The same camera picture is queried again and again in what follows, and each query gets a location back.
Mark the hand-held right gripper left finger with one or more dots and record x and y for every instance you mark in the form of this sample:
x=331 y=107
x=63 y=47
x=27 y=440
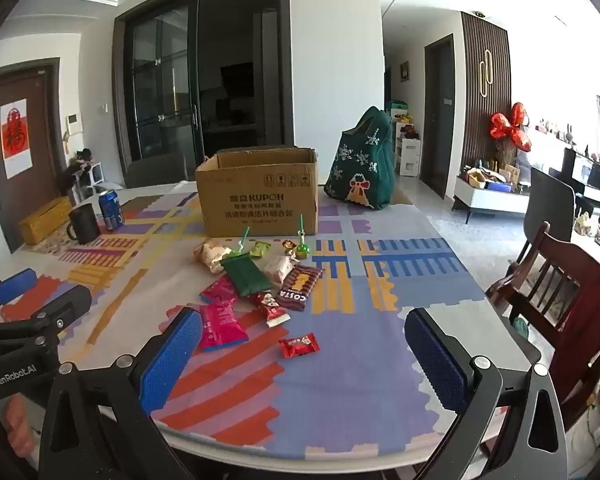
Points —
x=172 y=357

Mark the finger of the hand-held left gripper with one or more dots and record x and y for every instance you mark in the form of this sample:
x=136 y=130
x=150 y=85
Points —
x=67 y=302
x=15 y=284

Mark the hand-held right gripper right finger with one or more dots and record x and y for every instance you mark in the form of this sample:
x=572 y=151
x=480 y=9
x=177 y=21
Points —
x=435 y=360

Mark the large magenta snack packet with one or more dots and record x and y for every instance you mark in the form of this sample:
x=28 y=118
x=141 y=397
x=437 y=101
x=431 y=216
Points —
x=222 y=327

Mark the small magenta snack packet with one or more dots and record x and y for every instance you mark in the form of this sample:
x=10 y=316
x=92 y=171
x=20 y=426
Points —
x=220 y=288

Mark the beige snack packet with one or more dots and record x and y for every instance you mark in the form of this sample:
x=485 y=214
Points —
x=210 y=256

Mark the red and white snack packet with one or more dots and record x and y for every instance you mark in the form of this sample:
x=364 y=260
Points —
x=270 y=307

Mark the dark green snack packet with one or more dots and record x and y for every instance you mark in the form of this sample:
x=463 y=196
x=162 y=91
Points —
x=246 y=276

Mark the small red candy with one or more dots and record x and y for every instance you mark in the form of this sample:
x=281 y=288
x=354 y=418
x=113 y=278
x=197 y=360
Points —
x=298 y=345

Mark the green lollipop with green stick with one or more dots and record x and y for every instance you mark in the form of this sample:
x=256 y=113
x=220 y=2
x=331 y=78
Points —
x=242 y=242
x=303 y=250

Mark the light green candy packet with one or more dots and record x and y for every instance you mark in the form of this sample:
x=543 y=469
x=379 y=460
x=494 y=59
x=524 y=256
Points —
x=260 y=250

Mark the pink and white snack packet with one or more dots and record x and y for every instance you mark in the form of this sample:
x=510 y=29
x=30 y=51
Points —
x=280 y=268

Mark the purple striped cookie packet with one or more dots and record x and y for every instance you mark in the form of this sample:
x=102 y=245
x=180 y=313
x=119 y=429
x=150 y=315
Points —
x=300 y=287

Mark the gold and brown candy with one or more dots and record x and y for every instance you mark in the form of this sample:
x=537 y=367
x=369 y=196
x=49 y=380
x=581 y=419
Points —
x=289 y=246

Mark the brown cardboard box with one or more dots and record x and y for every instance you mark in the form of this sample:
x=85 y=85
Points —
x=257 y=200

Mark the person's left hand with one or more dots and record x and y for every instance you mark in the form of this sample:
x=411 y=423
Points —
x=19 y=425

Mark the black mug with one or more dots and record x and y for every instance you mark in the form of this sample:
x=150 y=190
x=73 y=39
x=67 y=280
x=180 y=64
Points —
x=86 y=225

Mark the colourful patterned tablecloth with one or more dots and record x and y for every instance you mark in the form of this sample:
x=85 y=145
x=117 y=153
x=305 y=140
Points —
x=360 y=320

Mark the blue soda can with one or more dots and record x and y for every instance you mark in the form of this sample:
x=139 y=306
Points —
x=111 y=210

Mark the brown wooden chair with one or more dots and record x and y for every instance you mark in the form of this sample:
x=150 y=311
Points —
x=535 y=285

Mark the white stool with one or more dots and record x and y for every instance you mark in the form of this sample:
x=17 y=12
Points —
x=96 y=175

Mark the black bag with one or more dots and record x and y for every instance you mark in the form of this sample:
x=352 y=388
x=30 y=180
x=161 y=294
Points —
x=77 y=165

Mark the red and white door poster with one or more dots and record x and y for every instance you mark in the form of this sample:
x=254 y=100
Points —
x=16 y=137

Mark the red cloth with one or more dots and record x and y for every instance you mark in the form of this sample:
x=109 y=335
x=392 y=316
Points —
x=587 y=335

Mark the brown entrance door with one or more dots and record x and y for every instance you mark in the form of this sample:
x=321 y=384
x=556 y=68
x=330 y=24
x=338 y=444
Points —
x=40 y=125

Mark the white low cabinet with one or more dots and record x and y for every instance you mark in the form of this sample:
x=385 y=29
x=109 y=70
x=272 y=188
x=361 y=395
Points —
x=490 y=200

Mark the white intercom panel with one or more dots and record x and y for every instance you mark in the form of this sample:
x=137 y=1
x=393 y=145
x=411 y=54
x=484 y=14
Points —
x=74 y=123

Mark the pile of small boxes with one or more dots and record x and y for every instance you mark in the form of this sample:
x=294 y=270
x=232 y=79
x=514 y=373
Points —
x=490 y=177

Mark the white shelf unit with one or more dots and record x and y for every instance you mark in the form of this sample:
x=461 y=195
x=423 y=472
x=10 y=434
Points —
x=409 y=157

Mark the green knitted snowflake bag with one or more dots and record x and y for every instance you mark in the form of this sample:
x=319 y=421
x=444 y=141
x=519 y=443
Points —
x=362 y=165

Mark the black framed glass sliding door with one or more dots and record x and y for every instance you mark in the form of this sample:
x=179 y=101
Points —
x=165 y=85

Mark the pile of plush toys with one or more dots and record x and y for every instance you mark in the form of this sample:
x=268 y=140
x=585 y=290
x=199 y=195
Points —
x=405 y=120

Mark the red foil balloons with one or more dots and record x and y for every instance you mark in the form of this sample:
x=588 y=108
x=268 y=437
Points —
x=510 y=130

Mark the dark interior door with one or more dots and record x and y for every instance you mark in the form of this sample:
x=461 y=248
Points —
x=439 y=115

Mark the small wall picture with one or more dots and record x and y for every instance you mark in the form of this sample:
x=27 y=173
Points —
x=404 y=71

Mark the gold wall ornament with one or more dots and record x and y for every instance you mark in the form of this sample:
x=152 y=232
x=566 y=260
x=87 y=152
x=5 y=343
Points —
x=485 y=72

